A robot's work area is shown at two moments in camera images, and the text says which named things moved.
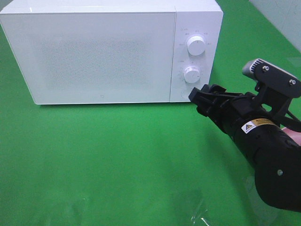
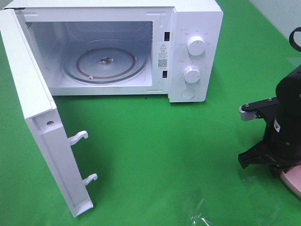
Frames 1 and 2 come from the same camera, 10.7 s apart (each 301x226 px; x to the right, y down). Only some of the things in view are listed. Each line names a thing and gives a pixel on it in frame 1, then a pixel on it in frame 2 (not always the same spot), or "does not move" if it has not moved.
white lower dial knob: x=192 y=74 does not move
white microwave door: x=93 y=58 -> x=54 y=144
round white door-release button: x=185 y=93 does not move
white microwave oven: x=94 y=52 does not move
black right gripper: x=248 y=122 -> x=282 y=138
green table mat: x=162 y=164 does not move
